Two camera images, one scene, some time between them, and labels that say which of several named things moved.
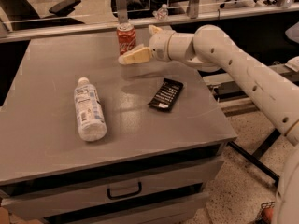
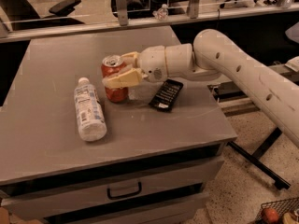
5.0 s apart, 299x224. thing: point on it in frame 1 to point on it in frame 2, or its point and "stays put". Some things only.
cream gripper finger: (152, 29) to (132, 58)
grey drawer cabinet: (152, 166) stays put
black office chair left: (16, 10) stays put
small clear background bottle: (162, 13) stays put
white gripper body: (160, 45) to (152, 63)
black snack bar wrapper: (167, 94) stays put
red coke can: (126, 36) to (111, 64)
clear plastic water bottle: (89, 111) stays put
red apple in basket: (268, 214) stays put
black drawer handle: (108, 193) stays put
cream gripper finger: (141, 53) to (130, 77)
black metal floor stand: (254, 159) stays put
